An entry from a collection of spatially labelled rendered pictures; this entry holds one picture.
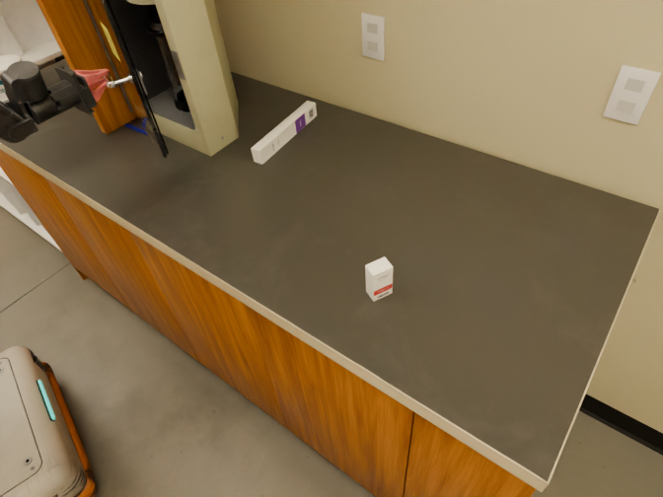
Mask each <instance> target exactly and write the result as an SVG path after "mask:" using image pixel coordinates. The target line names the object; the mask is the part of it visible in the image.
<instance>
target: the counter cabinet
mask: <svg viewBox="0 0 663 497"><path fill-rule="evenodd" d="M0 167H1V168H2V170H3V171H4V173H5V174H6V175H7V177H8V178H9V179H10V181H11V182H12V184H13V185H14V186H15V187H16V188H17V189H18V191H19V192H20V194H21V195H22V196H23V198H24V199H25V200H26V202H27V203H28V205H29V206H30V207H31V209H32V210H33V211H34V213H35V214H36V216H37V217H38V219H39V220H40V222H41V223H42V224H43V226H44V227H45V228H46V230H47V231H48V233H49V234H50V235H51V237H52V238H53V239H54V241H55V242H56V244H57V245H58V246H59V248H60V249H61V250H62V252H63V253H64V255H65V256H66V257H67V259H68V260H69V261H70V263H71V264H72V266H73V267H74V268H75V270H76V271H77V272H78V274H79V275H80V277H81V278H82V279H83V280H85V279H87V278H88V277H89V278H90V279H91V280H92V281H94V282H95V283H96V284H98V285H99V286H100V287H102V288H103V289H104V290H106V291H107V292H108V293H110V294H111V295H112V296H113V297H115V298H116V299H117V300H119V301H120V302H121V303H123V304H124V305H125V306H127V307H128V308H129V309H131V310H132V311H133V312H134V313H136V314H137V315H138V316H140V317H141V318H142V319H144V320H145V321H147V322H148V323H149V324H151V325H152V326H153V327H154V328H156V329H157V330H158V331H160V332H161V333H162V334H164V335H165V336H166V337H168V338H169V339H170V340H172V341H173V342H174V343H175V344H177V345H178V346H179V347H180V348H181V349H182V350H184V351H185V352H186V353H188V354H189V355H190V356H192V357H193V358H194V359H195V360H197V361H198V362H199V363H201V364H202V365H203V366H205V367H206V368H207V369H209V370H210V371H211V372H213V373H214V374H215V375H216V376H218V377H219V378H220V379H222V380H223V381H224V382H226V383H227V384H228V385H230V386H231V387H232V388H234V389H235V390H236V391H238V392H239V393H240V394H242V395H243V396H244V397H246V398H247V399H248V400H250V401H251V402H252V403H254V404H255V405H256V406H257V407H259V408H260V409H261V410H263V411H264V412H265V413H267V414H268V415H269V416H271V417H272V418H273V419H275V420H276V421H277V422H278V423H280V424H281V425H282V426H284V427H285V428H286V429H288V430H289V431H290V432H292V433H293V434H294V435H296V436H297V437H298V438H299V439H301V440H302V441H303V442H305V443H306V444H307V445H309V446H310V447H311V448H313V449H314V450H315V451H317V452H318V453H319V454H320V455H322V456H323V457H324V458H326V459H327V460H328V461H330V462H331V463H333V464H334V465H335V466H337V467H338V468H339V469H340V470H342V471H343V472H344V473H346V474H347V475H348V476H350V477H351V478H352V479H354V480H355V481H356V482H358V483H359V484H360V485H361V486H363V487H364V488H365V489H367V490H368V491H369V492H371V493H372V494H373V495H375V496H376V497H531V496H532V494H533V493H534V492H535V491H536V490H537V489H536V488H534V487H532V486H531V485H529V484H528V483H526V482H524V481H523V480H521V479H520V478H518V477H517V476H515V475H513V474H512V473H510V472H509V471H507V470H506V469H504V468H502V467H501V466H499V465H498V464H496V463H495V462H493V461H491V460H489V459H488V458H486V457H485V456H483V455H481V454H480V453H478V452H477V451H475V450H473V449H472V448H470V447H469V446H467V445H466V444H464V443H462V442H461V441H459V440H458V439H456V438H455V437H453V436H451V435H450V434H448V433H447V432H445V431H444V430H442V429H440V428H439V427H437V426H436V425H434V424H433V423H431V422H429V421H428V420H426V419H425V418H423V417H421V416H420V415H418V414H417V413H415V412H414V411H412V410H410V409H409V408H407V407H406V406H404V405H403V404H401V403H399V402H398V401H396V400H395V399H393V398H392V397H390V396H388V395H387V394H385V393H384V392H382V391H381V390H378V389H377V388H375V387H374V386H372V385H371V384H369V383H367V382H366V381H364V380H363V379H361V378H359V377H358V376H356V375H355V374H353V373H352V372H350V371H348V370H347V369H345V368H344V367H342V366H341V365H339V364H337V363H336V362H335V361H334V360H332V359H331V358H329V357H327V356H326V355H324V354H323V353H321V352H320V351H318V350H316V349H315V348H313V347H312V346H310V345H308V344H307V343H305V342H304V341H302V340H301V339H299V338H297V337H296V336H294V335H293V334H291V333H290V332H288V331H286V330H285V329H283V328H282V327H280V326H279V325H277V324H275V323H274V322H272V321H271V320H269V319H267V318H265V317H264V316H262V315H261V314H259V313H258V312H256V311H254V310H253V309H251V308H250V307H248V306H246V305H245V304H243V303H242V302H240V301H239V300H237V299H235V298H234V297H232V296H231V295H229V294H228V293H226V292H224V291H223V290H221V289H220V288H218V287H217V286H215V285H213V284H212V283H210V282H209V281H207V280H206V279H204V278H202V277H201V276H199V275H198V274H196V273H195V272H193V271H191V270H190V269H188V268H187V267H185V266H183V265H182V264H180V263H179V262H177V261H176V260H174V259H172V258H171V257H169V256H168V255H166V254H165V253H163V252H161V251H160V250H158V249H157V248H155V247H153V246H151V245H150V244H148V243H147V242H145V241H144V240H142V239H140V238H139V237H137V236H136V235H134V234H133V233H131V232H129V231H128V230H126V229H125V228H123V227H121V226H120V225H118V224H117V223H116V222H115V221H113V220H111V219H110V218H108V217H107V216H105V215H104V214H102V213H100V212H99V211H97V210H96V209H94V208H93V207H91V206H89V205H88V204H86V203H85V202H83V201H82V200H80V199H78V198H77V197H75V196H74V195H72V194H71V193H69V192H67V191H66V190H64V189H63V188H61V187H60V186H58V185H56V184H55V183H53V182H52V181H50V180H48V179H47V178H45V177H43V176H42V175H40V174H38V173H37V172H35V171H34V170H32V169H31V168H29V167H27V166H26V165H24V164H23V163H21V162H20V161H18V160H16V159H15V158H13V157H12V156H10V155H9V154H7V153H5V152H4V151H2V150H1V149H0Z"/></svg>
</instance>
